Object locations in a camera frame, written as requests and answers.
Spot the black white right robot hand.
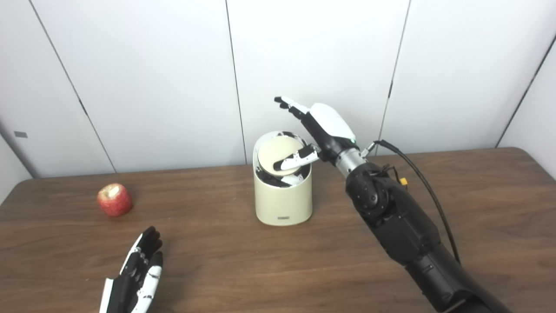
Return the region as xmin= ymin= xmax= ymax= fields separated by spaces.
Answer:
xmin=274 ymin=96 xmax=361 ymax=171

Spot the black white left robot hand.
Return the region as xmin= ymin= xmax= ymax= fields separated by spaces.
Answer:
xmin=99 ymin=226 xmax=164 ymax=313

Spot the cream round bin lid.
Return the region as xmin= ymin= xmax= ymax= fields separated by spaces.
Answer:
xmin=258 ymin=136 xmax=304 ymax=176

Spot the cream-colored bin body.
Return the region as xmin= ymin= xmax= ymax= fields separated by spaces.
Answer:
xmin=253 ymin=131 xmax=313 ymax=226

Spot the red apple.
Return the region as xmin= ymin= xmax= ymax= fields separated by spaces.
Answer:
xmin=97 ymin=183 xmax=133 ymax=217

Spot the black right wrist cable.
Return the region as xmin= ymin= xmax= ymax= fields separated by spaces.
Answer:
xmin=361 ymin=140 xmax=461 ymax=264

